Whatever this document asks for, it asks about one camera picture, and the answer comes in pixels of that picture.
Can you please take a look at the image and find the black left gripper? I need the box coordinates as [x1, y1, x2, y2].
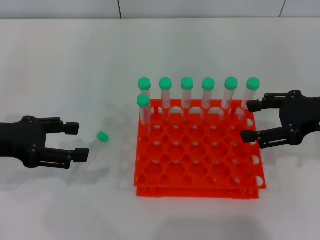
[0, 115, 90, 170]

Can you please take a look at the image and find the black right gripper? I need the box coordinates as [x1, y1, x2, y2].
[240, 89, 320, 150]

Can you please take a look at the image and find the orange test tube rack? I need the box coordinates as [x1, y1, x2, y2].
[133, 99, 268, 200]

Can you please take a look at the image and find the clear test tube green cap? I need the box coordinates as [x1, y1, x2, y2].
[180, 76, 195, 111]
[138, 76, 152, 106]
[67, 131, 110, 186]
[221, 76, 239, 111]
[136, 94, 152, 126]
[239, 77, 261, 118]
[201, 77, 216, 111]
[159, 76, 173, 118]

